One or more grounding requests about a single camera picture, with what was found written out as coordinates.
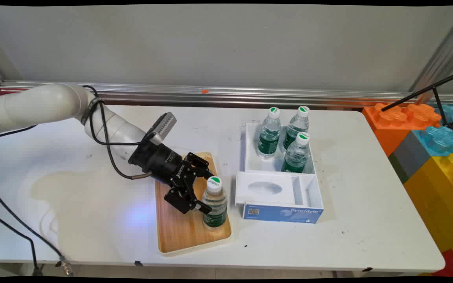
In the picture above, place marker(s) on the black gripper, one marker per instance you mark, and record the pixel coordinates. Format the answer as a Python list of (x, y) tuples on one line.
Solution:
[(159, 161)]

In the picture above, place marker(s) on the water bottle with green label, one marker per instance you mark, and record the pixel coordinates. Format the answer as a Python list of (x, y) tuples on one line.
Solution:
[(295, 157), (269, 137), (214, 208), (295, 129)]

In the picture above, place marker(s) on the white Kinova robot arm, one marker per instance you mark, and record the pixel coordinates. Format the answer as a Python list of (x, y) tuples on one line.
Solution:
[(45, 104)]

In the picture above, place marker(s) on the wooden tray with cream rim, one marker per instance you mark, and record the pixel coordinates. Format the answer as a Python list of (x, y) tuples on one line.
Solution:
[(177, 230)]

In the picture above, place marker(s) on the white box with blue side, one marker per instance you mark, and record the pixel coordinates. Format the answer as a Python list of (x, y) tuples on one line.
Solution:
[(279, 214)]

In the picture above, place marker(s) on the orange giant building block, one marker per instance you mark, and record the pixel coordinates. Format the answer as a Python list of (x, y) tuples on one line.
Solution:
[(391, 125)]

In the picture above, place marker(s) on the grey giant building block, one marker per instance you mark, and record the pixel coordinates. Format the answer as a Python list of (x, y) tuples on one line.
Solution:
[(409, 157)]

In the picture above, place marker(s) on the yellow giant building block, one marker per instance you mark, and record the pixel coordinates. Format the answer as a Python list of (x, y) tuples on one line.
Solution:
[(439, 196)]

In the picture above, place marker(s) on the cyan giant building block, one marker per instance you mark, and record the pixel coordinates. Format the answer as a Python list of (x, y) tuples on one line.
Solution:
[(441, 139)]

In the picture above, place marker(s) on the black tripod stand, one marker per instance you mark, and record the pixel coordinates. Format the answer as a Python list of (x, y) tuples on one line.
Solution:
[(439, 100)]

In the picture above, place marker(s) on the red giant building block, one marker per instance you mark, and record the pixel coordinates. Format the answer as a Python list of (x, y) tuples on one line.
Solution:
[(452, 265)]

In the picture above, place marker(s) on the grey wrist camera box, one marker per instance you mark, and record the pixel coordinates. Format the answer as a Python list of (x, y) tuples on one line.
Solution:
[(162, 126)]

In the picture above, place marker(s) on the aluminium frame rail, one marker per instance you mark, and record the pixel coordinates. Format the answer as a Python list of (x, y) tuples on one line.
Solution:
[(289, 96)]

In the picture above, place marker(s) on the aluminium frame post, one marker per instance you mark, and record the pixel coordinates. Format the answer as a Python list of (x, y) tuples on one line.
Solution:
[(441, 51)]

